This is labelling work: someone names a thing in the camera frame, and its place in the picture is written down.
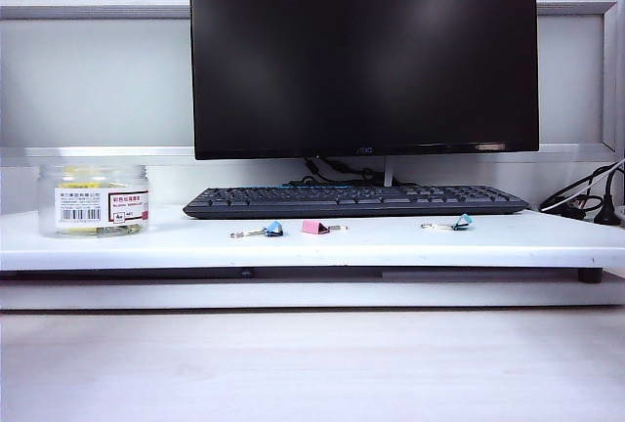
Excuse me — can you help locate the pink binder clip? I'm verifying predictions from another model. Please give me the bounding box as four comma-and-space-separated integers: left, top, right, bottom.
300, 219, 351, 236

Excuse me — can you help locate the clear plastic labelled jar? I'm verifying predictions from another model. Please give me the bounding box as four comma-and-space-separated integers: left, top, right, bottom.
37, 162, 149, 239

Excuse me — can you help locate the black computer keyboard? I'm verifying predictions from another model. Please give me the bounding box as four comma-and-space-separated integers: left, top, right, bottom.
182, 185, 531, 221

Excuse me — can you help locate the blue binder clip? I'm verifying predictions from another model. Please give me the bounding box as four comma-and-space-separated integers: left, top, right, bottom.
229, 220, 284, 238

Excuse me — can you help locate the white raised desk board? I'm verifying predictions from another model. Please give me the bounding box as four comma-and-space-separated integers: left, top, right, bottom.
0, 204, 625, 272

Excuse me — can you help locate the black computer monitor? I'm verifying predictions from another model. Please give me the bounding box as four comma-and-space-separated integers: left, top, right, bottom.
188, 0, 541, 161

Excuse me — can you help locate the teal binder clip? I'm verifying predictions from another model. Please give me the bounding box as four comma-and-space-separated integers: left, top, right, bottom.
419, 213, 474, 232

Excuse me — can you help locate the black power plug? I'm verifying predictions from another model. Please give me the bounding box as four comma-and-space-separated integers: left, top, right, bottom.
593, 167, 625, 227

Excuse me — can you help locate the grey cubicle partition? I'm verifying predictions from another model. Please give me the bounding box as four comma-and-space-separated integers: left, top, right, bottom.
0, 0, 625, 159

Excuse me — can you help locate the black monitor cable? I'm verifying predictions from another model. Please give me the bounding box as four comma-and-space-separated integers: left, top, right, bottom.
305, 156, 385, 184

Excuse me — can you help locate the white cable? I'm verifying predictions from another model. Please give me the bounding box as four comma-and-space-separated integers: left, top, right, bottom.
540, 162, 625, 212

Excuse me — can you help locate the black looped cable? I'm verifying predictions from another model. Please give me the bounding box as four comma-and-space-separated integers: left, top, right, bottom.
539, 160, 625, 221

